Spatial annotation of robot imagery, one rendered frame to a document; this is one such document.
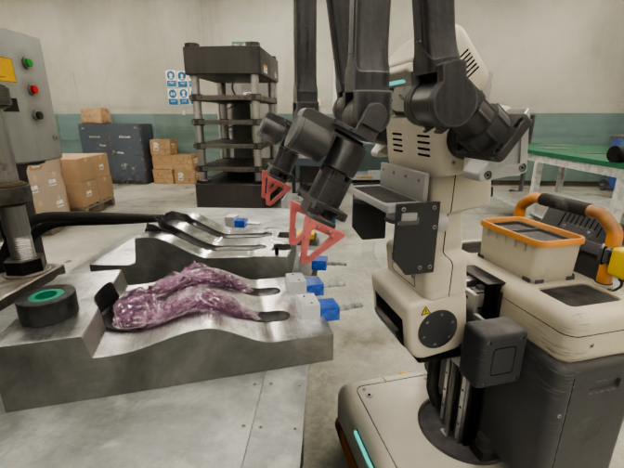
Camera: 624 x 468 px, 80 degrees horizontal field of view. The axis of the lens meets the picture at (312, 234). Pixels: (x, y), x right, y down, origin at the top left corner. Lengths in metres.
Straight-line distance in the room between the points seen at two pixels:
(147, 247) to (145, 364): 0.41
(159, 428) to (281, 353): 0.21
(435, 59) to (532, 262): 0.61
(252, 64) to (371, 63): 4.25
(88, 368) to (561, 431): 1.00
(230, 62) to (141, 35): 3.69
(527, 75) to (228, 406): 7.68
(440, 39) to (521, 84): 7.26
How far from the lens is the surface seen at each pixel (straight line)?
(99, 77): 8.75
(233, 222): 1.45
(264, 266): 0.93
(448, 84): 0.65
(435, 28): 0.68
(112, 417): 0.66
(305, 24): 1.05
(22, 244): 1.31
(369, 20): 0.63
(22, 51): 1.60
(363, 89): 0.60
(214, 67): 4.96
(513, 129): 0.72
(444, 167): 0.82
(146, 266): 1.02
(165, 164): 7.78
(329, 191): 0.60
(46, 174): 4.88
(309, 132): 0.58
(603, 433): 1.26
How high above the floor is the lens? 1.21
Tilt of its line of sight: 17 degrees down
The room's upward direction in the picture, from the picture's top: straight up
